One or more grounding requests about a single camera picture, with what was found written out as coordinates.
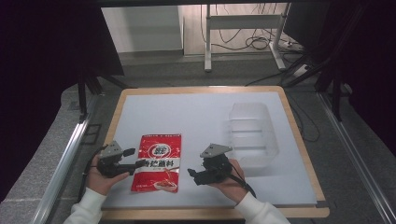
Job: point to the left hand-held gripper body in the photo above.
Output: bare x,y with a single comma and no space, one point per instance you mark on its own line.
109,151

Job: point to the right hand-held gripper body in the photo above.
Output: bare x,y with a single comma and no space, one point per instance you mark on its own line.
214,166

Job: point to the red seasoning packet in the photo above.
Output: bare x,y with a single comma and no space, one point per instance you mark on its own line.
157,163

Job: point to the clear plastic container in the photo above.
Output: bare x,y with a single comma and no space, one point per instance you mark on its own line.
252,134

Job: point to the person's right hand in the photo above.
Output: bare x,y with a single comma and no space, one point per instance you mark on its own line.
231,186

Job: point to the person's left hand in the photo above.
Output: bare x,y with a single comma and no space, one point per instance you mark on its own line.
100,182

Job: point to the dark floor plate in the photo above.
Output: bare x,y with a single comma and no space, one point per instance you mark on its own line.
91,133

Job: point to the white table mat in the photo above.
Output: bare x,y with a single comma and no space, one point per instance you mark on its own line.
199,124

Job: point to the black stand legs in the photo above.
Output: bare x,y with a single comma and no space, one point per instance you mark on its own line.
83,96
335,93

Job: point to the black curtain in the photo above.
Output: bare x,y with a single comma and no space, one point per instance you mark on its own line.
358,56
46,62

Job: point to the white cabinet panel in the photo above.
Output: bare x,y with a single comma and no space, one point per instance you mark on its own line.
141,29

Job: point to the white power strip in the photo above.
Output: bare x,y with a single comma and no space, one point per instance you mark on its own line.
292,45
301,70

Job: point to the aluminium floor rail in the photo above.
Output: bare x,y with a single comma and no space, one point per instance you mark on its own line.
355,155
63,168

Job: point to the white metal desk frame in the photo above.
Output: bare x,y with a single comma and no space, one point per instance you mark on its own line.
243,22

